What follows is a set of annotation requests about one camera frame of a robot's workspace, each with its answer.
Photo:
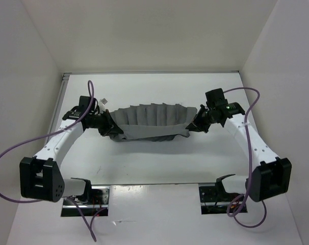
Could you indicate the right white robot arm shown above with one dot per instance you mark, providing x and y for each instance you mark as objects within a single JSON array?
[{"x": 269, "y": 176}]

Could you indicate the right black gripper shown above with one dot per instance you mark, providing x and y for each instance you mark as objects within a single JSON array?
[{"x": 196, "y": 125}]

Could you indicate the aluminium table frame rail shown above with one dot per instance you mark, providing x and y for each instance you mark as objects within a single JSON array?
[{"x": 55, "y": 118}]

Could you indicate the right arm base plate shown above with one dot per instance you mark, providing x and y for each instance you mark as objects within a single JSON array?
[{"x": 213, "y": 200}]

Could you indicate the grey pleated skirt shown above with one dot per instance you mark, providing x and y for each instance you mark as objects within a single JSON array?
[{"x": 153, "y": 122}]

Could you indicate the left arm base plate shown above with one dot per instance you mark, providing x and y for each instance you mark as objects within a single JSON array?
[{"x": 96, "y": 204}]

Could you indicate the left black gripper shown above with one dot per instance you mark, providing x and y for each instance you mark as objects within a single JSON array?
[{"x": 110, "y": 128}]

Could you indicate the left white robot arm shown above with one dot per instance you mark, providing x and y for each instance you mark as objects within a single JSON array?
[{"x": 40, "y": 176}]

